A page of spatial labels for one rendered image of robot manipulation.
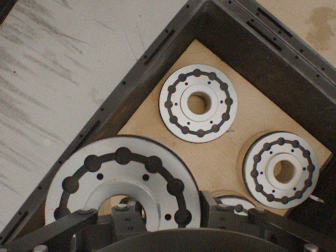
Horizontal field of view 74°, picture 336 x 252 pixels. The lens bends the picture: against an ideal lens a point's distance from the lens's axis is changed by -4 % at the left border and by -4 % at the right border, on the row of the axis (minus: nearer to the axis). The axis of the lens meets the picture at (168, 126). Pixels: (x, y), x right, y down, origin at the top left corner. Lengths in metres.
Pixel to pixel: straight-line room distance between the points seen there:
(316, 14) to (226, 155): 0.25
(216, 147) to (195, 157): 0.03
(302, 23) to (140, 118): 0.28
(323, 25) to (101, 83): 0.39
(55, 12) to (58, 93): 0.17
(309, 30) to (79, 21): 0.41
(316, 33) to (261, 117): 0.15
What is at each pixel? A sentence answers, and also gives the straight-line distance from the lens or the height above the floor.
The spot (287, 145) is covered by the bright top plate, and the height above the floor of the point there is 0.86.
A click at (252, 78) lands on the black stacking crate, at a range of 0.34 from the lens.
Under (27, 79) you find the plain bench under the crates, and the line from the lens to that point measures 0.54.
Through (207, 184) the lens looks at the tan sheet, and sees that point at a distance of 0.34.
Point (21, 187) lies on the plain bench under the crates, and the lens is 0.55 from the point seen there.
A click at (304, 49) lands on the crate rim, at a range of 0.28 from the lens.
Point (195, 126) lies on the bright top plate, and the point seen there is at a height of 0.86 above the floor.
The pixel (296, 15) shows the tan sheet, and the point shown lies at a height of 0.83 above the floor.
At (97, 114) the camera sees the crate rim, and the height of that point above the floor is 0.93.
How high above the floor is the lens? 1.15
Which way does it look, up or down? 89 degrees down
